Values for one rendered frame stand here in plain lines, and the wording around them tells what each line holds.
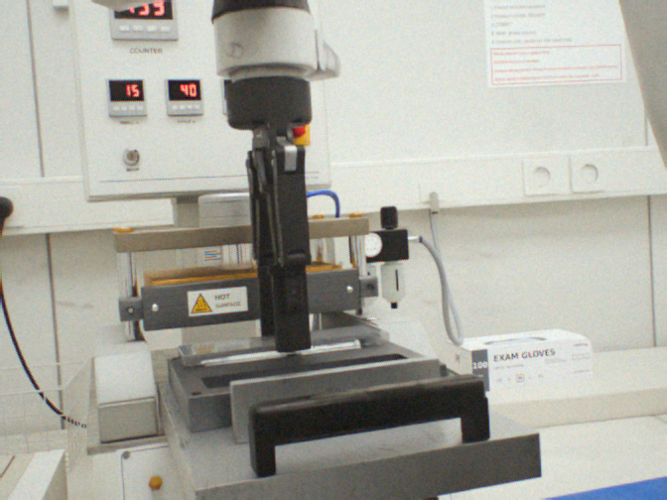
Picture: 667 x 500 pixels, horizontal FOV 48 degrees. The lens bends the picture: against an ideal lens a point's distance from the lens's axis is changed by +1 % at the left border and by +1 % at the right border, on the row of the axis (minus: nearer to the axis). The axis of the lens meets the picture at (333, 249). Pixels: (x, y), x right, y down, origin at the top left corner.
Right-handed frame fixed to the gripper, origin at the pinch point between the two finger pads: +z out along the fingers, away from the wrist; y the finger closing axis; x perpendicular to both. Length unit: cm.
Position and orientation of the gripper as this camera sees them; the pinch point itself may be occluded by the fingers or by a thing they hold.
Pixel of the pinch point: (283, 310)
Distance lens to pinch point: 68.0
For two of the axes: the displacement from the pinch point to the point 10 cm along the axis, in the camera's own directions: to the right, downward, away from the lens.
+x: 9.6, -0.8, 2.9
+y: 2.9, 0.3, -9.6
